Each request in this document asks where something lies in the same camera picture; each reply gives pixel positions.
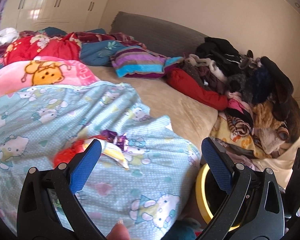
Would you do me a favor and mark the grey knit garment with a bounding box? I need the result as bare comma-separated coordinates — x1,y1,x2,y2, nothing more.
227,74,252,94

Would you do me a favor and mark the cream wardrobe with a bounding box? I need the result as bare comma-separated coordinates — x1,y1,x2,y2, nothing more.
0,0,118,34

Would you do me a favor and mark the red garment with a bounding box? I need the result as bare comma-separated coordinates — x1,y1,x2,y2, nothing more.
166,67,229,111

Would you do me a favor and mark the pink garment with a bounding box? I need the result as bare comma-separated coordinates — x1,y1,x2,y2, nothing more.
227,92,253,113

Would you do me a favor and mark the black jacket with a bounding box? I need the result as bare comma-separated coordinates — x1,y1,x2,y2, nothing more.
195,37,240,68

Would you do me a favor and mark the yellow rimmed trash bin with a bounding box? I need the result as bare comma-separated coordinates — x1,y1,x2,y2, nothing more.
187,165,243,233

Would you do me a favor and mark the purple candy wrapper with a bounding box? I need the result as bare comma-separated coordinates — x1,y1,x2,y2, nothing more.
100,129,129,152

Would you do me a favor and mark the light blue cat print blanket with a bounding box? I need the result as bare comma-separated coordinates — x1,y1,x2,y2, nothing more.
0,82,203,240

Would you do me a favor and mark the yellow white wrapper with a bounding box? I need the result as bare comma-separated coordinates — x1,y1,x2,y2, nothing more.
100,140,130,171

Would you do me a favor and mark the black fleece garment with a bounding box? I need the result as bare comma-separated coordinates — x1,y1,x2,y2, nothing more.
261,56,294,120

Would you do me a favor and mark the beige bed sheet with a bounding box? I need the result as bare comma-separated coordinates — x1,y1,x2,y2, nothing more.
86,65,219,153

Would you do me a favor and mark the red floral blanket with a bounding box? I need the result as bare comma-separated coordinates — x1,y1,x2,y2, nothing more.
4,34,83,65

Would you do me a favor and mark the white cloth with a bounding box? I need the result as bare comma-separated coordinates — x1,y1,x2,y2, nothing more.
0,27,19,50

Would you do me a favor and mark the yellow cartoon blanket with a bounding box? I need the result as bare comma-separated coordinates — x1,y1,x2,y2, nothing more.
210,116,265,159

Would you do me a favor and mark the pink cartoon blanket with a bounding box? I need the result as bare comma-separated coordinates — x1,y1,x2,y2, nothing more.
0,56,100,102

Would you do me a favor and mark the maroon floral blanket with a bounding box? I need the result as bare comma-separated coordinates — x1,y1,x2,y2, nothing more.
75,31,147,49

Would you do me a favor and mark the teal cloth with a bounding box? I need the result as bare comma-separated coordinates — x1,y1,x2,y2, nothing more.
169,217,203,240

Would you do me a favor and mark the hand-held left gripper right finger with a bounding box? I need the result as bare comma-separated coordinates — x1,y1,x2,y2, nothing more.
195,137,287,240

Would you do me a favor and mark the tiger striped cloth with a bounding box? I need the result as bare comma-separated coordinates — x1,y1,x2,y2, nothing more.
226,116,254,137

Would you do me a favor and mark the purple striped pillow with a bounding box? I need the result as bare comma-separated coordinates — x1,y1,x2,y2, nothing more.
111,46,184,79

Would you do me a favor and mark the person's left hand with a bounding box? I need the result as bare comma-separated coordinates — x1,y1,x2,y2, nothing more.
105,219,130,240

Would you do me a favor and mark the navy fluffy garment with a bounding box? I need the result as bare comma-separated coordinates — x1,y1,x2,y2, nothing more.
250,66,274,104

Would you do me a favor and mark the brown fur coat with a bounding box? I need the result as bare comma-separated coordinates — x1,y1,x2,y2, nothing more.
252,100,300,145

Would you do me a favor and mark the dark brown garment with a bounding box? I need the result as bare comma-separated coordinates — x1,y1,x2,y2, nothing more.
184,61,228,93

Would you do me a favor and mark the blue leaf print quilt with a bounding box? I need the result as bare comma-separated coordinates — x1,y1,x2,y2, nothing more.
35,27,145,67

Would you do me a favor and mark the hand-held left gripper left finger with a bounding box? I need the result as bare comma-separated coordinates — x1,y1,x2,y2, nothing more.
16,138,108,240

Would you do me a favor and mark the red snack wrapper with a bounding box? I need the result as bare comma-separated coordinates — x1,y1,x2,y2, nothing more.
52,135,108,169

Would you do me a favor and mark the beige fluffy towel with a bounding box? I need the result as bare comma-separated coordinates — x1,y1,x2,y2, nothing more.
259,127,290,154

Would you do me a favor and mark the grey headboard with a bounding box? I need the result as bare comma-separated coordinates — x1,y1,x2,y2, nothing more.
109,11,210,55

